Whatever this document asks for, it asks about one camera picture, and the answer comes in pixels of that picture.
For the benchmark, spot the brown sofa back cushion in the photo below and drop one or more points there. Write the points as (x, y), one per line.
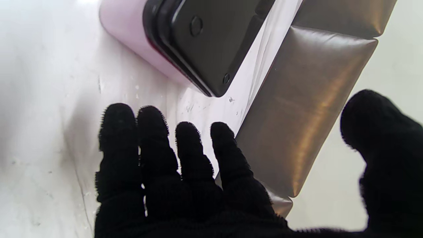
(304, 109)
(343, 16)
(281, 205)

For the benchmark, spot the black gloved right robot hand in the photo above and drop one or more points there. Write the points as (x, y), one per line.
(185, 198)

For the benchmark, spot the brown leather sofa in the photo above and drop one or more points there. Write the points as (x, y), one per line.
(304, 109)

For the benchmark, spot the black tissue box base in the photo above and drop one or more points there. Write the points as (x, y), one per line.
(205, 43)

